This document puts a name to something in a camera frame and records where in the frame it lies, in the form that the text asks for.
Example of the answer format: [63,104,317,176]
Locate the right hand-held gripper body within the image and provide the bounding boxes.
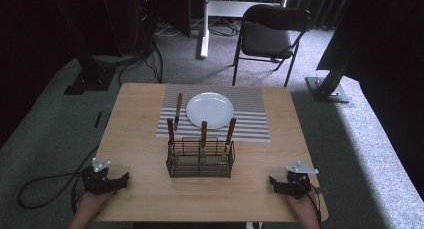
[285,160,320,200]

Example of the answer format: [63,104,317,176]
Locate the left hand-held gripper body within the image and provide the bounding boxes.
[81,157,116,196]

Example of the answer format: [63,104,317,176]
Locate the person's left hand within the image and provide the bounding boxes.
[77,190,115,218]

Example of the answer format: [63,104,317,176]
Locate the person's right hand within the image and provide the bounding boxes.
[285,191,318,221]

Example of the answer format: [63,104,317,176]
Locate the grey striped placemat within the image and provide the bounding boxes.
[155,83,272,144]

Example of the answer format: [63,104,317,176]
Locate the black stand with grey base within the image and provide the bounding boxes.
[305,52,355,105]

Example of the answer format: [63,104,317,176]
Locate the white round plate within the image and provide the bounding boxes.
[185,91,236,130]

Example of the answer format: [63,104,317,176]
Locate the black stand with square base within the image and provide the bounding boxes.
[49,0,116,96]

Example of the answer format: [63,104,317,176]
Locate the black folding chair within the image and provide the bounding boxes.
[232,3,314,88]

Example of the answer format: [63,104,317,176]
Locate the dark computer tower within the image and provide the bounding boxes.
[131,0,158,55]

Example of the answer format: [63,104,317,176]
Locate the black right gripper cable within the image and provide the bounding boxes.
[299,180,329,229]

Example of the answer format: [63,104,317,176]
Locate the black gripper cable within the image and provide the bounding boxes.
[16,144,101,215]
[299,180,329,229]

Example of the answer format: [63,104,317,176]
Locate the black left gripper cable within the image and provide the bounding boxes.
[16,144,101,215]

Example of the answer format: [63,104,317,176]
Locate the wooden-handled spoon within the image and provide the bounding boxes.
[219,117,237,166]

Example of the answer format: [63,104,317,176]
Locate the black wire cutlery caddy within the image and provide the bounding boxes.
[165,137,237,179]

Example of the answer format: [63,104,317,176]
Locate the wooden-handled fork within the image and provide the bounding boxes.
[200,120,209,164]

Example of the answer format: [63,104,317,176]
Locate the wooden-handled table knife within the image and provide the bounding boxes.
[173,92,184,132]

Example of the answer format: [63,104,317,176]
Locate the bundle of black floor cables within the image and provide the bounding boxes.
[114,38,165,85]

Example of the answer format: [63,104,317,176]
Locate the white desk frame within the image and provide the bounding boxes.
[199,0,290,60]

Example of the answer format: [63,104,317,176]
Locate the black cables under desk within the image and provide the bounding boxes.
[208,18,242,38]

